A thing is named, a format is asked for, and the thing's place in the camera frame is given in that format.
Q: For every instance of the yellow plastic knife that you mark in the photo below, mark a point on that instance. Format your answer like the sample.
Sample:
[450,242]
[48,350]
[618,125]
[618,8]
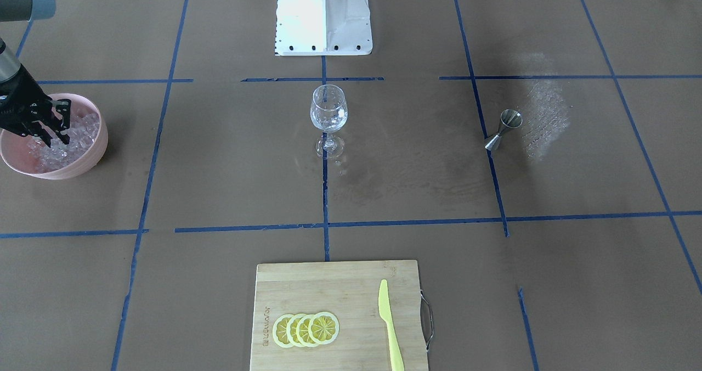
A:
[385,312]

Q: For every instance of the bamboo cutting board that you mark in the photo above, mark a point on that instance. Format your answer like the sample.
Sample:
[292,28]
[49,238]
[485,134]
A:
[348,290]

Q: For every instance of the clear ice cube pile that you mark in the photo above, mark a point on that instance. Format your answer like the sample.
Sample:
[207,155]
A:
[82,133]

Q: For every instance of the steel double jigger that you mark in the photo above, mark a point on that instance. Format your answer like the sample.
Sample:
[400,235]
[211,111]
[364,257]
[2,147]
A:
[510,119]

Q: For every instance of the clear wine glass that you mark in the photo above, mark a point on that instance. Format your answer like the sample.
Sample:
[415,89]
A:
[329,112]

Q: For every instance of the lemon slice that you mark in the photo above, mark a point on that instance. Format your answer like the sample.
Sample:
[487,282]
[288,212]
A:
[323,328]
[291,329]
[280,331]
[302,331]

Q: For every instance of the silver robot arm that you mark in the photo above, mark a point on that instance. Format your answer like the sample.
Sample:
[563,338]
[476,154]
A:
[19,10]

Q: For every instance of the pink bowl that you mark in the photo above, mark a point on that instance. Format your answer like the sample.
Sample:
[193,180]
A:
[16,155]

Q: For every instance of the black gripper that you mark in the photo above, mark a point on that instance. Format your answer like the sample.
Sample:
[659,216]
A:
[21,89]

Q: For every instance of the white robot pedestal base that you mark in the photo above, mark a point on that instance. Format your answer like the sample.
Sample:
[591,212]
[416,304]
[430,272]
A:
[323,28]

